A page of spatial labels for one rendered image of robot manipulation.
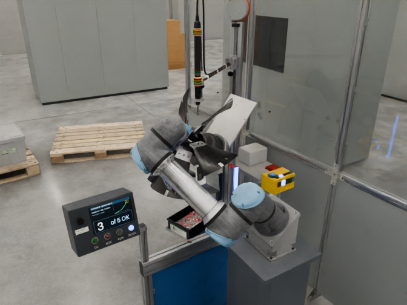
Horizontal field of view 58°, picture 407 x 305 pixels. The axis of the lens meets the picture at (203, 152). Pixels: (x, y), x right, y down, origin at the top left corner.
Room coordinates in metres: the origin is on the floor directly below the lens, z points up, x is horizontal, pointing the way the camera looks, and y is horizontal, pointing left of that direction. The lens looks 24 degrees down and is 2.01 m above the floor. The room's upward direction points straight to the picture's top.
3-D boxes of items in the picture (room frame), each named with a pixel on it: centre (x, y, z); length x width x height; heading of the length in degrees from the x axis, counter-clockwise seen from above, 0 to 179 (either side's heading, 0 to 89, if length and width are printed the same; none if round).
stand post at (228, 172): (2.23, -0.17, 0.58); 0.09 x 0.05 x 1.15; 34
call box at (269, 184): (1.80, -0.41, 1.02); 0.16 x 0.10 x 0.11; 124
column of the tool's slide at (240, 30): (2.61, -0.23, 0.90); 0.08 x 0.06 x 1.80; 69
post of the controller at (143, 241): (1.34, 0.27, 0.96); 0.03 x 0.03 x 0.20; 34
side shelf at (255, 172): (2.34, -0.36, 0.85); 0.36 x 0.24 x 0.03; 34
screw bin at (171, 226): (1.68, 0.06, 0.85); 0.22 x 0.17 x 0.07; 139
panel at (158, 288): (1.58, -0.09, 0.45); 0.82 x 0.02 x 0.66; 124
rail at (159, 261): (1.58, -0.09, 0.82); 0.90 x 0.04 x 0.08; 124
